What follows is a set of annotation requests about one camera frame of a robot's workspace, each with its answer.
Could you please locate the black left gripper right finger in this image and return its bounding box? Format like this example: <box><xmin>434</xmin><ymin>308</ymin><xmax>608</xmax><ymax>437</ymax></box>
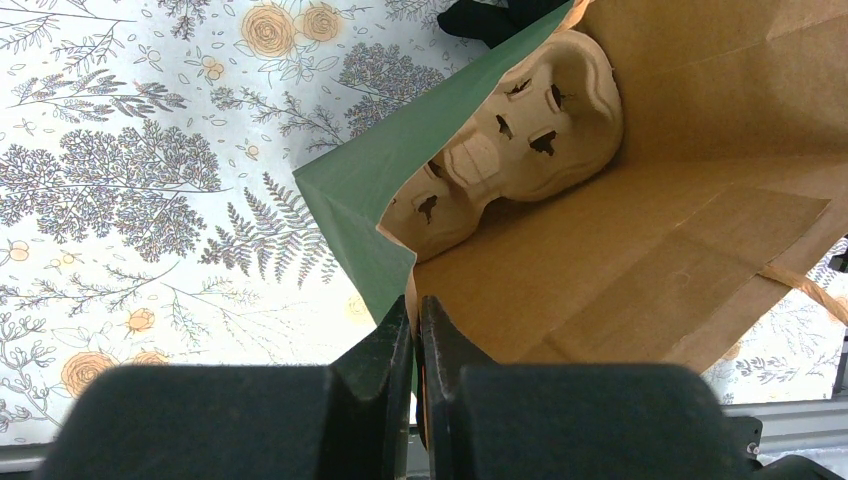
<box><xmin>419</xmin><ymin>297</ymin><xmax>755</xmax><ymax>479</ymax></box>

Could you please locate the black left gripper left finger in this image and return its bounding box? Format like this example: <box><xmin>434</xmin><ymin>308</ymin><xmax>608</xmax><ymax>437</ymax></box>
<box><xmin>35</xmin><ymin>298</ymin><xmax>413</xmax><ymax>479</ymax></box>

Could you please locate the brown cardboard cup carrier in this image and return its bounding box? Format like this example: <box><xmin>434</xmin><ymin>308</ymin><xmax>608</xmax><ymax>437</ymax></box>
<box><xmin>378</xmin><ymin>30</ymin><xmax>624</xmax><ymax>262</ymax></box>

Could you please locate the green paper bag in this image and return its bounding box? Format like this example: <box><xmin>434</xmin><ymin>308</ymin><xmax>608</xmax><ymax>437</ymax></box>
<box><xmin>295</xmin><ymin>1</ymin><xmax>847</xmax><ymax>372</ymax></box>

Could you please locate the floral patterned table mat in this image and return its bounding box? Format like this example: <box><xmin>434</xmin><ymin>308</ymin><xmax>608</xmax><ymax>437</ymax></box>
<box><xmin>1</xmin><ymin>1</ymin><xmax>847</xmax><ymax>445</ymax></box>

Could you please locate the black cloth bundle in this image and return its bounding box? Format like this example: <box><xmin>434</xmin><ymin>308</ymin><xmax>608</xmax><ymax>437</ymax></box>
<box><xmin>436</xmin><ymin>0</ymin><xmax>567</xmax><ymax>49</ymax></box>

